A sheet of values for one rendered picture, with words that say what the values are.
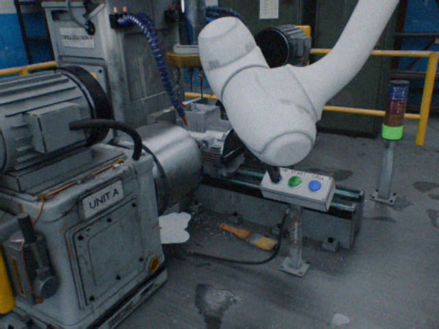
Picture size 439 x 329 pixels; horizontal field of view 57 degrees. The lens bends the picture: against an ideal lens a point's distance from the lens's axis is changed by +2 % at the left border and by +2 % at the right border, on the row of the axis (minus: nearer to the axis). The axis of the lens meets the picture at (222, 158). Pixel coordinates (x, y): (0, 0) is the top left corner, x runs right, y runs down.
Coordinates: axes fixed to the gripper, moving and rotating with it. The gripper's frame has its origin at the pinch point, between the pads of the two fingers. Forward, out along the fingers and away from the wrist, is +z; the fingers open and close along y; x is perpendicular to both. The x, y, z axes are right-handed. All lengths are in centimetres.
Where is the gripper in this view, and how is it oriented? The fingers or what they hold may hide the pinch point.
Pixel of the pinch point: (272, 168)
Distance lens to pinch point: 98.5
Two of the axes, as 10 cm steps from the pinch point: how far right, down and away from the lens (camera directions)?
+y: -8.5, -1.7, 5.0
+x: -4.2, 7.9, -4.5
